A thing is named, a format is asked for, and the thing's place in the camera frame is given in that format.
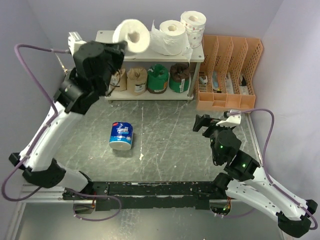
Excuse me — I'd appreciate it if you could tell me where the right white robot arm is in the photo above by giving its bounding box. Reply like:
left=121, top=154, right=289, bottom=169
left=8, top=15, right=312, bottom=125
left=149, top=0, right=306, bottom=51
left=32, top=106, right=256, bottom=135
left=192, top=114, right=318, bottom=238

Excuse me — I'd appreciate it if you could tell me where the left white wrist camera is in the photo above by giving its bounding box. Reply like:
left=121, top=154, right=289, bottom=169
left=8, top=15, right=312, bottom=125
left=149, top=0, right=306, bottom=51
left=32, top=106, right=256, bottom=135
left=68, top=31, right=87, bottom=56

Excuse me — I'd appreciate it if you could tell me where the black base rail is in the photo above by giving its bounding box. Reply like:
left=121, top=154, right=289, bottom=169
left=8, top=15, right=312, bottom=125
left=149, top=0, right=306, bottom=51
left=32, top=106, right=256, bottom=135
left=62, top=180, right=229, bottom=211

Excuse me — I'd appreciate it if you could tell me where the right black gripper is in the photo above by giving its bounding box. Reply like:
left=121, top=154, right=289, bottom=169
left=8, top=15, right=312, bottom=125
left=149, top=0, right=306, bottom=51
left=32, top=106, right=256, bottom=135
left=192, top=113, right=233, bottom=162

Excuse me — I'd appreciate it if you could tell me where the purple cable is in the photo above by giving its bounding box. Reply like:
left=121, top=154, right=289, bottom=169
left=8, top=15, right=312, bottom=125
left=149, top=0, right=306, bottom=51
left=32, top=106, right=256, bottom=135
left=0, top=43, right=123, bottom=222
left=214, top=108, right=319, bottom=231

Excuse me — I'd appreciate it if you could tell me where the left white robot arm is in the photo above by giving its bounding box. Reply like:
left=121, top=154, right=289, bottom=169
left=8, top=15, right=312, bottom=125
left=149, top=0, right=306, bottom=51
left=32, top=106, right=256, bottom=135
left=9, top=41, right=128, bottom=200

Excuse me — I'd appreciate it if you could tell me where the dotted toilet roll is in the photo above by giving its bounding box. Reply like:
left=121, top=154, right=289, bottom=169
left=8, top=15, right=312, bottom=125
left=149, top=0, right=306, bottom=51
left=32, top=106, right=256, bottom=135
left=112, top=19, right=151, bottom=56
left=180, top=10, right=207, bottom=49

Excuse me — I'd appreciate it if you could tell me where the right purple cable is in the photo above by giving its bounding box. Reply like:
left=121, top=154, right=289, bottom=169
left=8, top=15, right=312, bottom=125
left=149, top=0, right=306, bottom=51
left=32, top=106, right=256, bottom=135
left=214, top=108, right=319, bottom=231

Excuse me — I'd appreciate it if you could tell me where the brown paper roll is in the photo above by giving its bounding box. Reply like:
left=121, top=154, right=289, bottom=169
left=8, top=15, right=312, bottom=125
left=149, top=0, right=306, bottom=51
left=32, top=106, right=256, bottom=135
left=127, top=67, right=148, bottom=96
left=109, top=68, right=127, bottom=92

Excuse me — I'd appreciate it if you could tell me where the green roll brown top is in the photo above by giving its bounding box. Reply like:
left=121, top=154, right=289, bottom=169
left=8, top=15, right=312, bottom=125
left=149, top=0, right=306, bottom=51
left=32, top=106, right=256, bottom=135
left=169, top=63, right=190, bottom=93

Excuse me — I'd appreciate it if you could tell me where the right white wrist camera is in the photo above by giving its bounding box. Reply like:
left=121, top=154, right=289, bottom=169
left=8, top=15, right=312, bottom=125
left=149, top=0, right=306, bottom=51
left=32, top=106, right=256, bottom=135
left=215, top=109, right=242, bottom=128

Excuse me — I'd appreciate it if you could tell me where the blue Tempo tissue pack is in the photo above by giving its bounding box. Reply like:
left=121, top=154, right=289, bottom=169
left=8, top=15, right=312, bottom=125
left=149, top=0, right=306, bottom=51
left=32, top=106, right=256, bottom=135
left=109, top=121, right=134, bottom=151

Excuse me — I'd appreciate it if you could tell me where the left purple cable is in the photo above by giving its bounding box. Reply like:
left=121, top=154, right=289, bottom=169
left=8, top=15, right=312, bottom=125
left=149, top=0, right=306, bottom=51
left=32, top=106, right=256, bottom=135
left=0, top=43, right=123, bottom=222

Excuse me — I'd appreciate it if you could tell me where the plain white toilet roll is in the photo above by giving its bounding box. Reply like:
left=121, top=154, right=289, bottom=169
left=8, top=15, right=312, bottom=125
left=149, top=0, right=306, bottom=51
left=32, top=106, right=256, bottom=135
left=150, top=20, right=193, bottom=63

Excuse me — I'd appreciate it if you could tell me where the orange plastic file organizer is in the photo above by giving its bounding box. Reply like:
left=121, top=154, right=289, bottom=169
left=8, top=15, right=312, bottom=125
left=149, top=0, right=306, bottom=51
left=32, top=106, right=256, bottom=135
left=194, top=35, right=263, bottom=112

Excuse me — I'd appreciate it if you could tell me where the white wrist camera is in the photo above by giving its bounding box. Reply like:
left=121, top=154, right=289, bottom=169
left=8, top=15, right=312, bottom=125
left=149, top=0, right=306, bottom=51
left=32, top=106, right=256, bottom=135
left=68, top=31, right=87, bottom=56
left=215, top=109, right=242, bottom=128

